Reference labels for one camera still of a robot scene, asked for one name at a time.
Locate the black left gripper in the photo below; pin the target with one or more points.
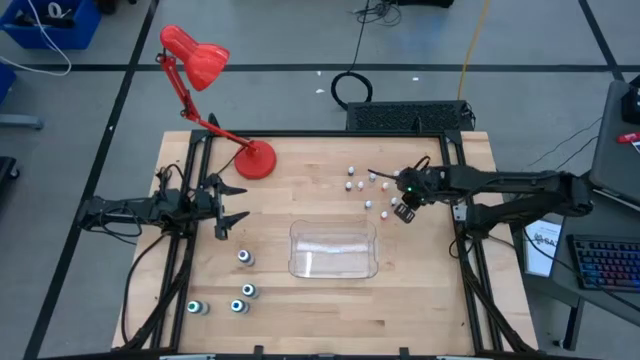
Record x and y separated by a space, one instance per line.
205 205

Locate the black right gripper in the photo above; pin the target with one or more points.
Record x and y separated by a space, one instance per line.
417 185

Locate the small pale orange dropper bottle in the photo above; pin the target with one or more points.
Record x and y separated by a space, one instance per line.
360 185

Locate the small purple-label dropper bottle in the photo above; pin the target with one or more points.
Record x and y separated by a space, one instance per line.
393 201

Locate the small dark violet dropper bottle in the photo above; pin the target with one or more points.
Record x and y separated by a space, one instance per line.
351 170

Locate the small bright orange dropper bottle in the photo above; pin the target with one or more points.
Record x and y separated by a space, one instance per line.
384 215

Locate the large violet food colouring bottle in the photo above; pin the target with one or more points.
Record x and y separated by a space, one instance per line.
245 257

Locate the clear plastic bin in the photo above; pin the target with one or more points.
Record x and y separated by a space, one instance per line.
332 250

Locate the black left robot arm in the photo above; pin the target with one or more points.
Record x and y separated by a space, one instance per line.
125 206

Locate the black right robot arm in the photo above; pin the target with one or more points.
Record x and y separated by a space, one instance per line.
500 178

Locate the red desk lamp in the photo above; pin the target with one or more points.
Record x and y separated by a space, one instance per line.
255 160

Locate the black perforated computer case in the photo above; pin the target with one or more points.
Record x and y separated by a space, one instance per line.
410 116

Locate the white paper sheet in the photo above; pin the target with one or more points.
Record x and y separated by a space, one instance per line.
542 250

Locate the grey metal bar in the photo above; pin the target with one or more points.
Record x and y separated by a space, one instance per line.
20 121

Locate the black chair base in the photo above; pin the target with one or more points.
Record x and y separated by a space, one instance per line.
6 172

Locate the blue plastic bin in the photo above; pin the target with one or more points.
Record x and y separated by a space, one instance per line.
75 35
6 82

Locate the dark grey closed laptop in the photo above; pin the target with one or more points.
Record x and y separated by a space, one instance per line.
615 150

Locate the dark grey desk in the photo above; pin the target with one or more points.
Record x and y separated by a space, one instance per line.
617 222

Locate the backlit computer keyboard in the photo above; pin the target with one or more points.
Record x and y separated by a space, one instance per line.
610 262

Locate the black device on laptop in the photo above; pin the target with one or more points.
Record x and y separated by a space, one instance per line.
632 102

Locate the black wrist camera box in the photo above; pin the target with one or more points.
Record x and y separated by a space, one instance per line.
405 213

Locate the black aluminium table frame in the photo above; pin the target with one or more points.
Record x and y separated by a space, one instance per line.
320 133

